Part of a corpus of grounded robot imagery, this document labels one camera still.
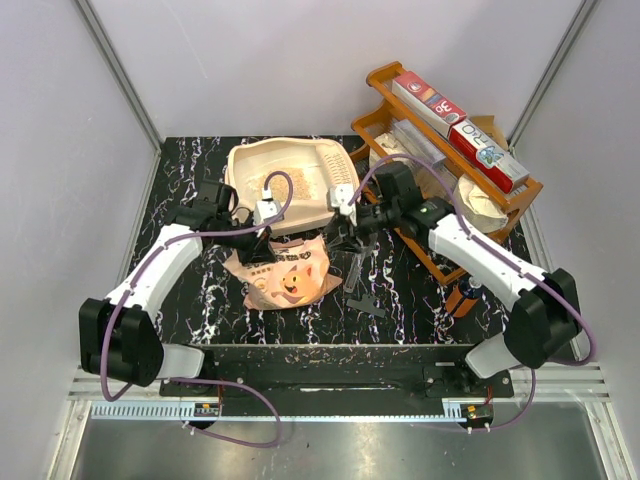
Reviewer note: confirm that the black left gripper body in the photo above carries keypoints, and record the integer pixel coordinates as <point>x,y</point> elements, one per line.
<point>248,244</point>

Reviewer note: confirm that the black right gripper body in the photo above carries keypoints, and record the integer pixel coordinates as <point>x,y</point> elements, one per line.
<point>369,219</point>

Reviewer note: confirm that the clear plastic scoop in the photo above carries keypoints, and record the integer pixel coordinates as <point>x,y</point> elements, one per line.
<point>353,275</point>

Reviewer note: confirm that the pink cat litter bag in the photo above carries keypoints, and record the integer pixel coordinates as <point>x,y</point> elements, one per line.
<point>299,276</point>

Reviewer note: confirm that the black plastic clip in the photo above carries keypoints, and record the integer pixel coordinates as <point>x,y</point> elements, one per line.
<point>366,304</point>

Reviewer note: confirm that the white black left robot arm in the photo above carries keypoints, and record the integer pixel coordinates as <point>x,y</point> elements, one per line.
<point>117,336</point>

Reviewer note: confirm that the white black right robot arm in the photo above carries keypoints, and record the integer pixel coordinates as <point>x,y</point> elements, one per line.
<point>543,306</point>

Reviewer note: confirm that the tan cat litter pellets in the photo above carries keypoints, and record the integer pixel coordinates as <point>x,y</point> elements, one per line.
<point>279,186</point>

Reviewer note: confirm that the beige plastic litter box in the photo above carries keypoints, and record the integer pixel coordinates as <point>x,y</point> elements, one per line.
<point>325,163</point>

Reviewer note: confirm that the red white toothpaste box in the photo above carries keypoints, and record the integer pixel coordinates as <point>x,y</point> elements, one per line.
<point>427,103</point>

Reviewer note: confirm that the red white long box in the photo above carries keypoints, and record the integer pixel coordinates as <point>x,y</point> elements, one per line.
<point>486,155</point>

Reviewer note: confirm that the orange wooden rack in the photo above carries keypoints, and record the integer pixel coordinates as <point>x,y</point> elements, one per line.
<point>450,154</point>

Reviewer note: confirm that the clear plastic packet stack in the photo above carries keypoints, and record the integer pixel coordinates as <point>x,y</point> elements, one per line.
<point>419,145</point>

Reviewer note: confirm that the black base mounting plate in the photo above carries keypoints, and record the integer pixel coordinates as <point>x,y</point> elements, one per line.
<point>341,381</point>

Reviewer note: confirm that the orange blue bottle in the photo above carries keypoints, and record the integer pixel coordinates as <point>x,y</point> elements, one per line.
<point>464,297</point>

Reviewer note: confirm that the beige cloth bag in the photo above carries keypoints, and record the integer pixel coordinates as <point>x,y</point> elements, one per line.
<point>477,207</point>

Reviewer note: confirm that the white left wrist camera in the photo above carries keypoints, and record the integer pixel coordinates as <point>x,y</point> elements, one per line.
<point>266,212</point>

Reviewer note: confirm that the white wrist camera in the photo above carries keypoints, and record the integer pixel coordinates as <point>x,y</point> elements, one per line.
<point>340,197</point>
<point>266,212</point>

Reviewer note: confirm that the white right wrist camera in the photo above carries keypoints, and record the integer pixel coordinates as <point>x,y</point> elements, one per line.
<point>340,197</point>

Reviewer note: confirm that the white cable duct rail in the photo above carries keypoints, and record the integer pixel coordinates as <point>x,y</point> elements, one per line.
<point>260,411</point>

